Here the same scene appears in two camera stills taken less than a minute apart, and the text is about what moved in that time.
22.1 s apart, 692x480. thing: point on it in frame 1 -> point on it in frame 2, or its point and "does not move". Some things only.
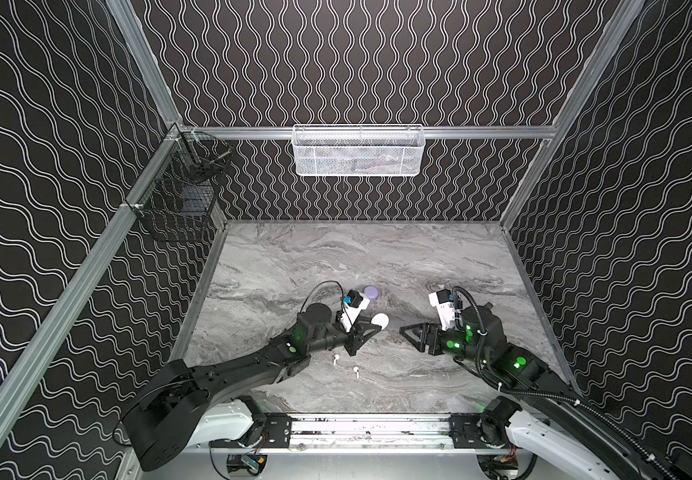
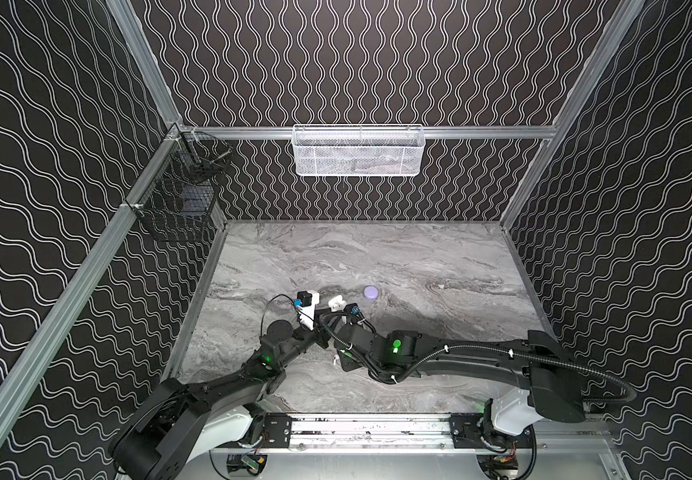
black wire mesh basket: x=176 y=198 does not move
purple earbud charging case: x=371 y=292 does not move
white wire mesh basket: x=358 y=150 does not move
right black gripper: x=432 y=338 -> x=343 y=355
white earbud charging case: x=381 y=319 -> x=337 y=304
